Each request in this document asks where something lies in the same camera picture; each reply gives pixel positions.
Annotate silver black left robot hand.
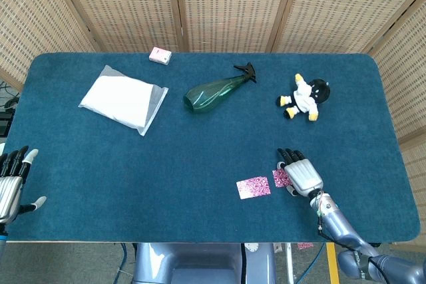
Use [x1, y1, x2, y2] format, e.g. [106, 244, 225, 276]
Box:
[0, 146, 47, 225]

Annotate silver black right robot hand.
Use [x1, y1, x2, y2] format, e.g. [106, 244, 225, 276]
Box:
[276, 147, 325, 198]

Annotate black-headed plush doll white coat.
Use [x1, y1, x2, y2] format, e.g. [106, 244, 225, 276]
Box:
[276, 72, 331, 122]

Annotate white table leg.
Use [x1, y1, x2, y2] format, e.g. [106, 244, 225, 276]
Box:
[281, 243, 296, 284]

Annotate green transparent spray bottle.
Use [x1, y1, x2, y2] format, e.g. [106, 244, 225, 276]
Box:
[183, 62, 258, 114]

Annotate grey-blue robot torso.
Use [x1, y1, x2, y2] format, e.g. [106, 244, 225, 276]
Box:
[132, 242, 277, 284]

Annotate blue felt table mat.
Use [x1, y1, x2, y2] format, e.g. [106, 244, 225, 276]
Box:
[5, 51, 421, 244]

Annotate woven wood-framed screen panel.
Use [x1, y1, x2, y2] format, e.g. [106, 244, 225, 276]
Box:
[0, 0, 103, 90]
[271, 0, 426, 55]
[367, 0, 426, 251]
[49, 0, 189, 54]
[172, 0, 302, 54]

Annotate white filled plastic zip bag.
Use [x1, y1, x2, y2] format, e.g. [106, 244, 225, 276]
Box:
[78, 64, 170, 138]

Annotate multicoloured wrist wire bundle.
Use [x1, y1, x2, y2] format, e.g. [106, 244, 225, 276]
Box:
[312, 190, 330, 231]

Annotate blue cable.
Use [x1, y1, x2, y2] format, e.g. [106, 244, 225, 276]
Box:
[311, 243, 326, 284]
[118, 243, 134, 284]

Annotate black equipment with cables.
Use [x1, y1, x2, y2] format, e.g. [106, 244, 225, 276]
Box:
[0, 80, 21, 138]

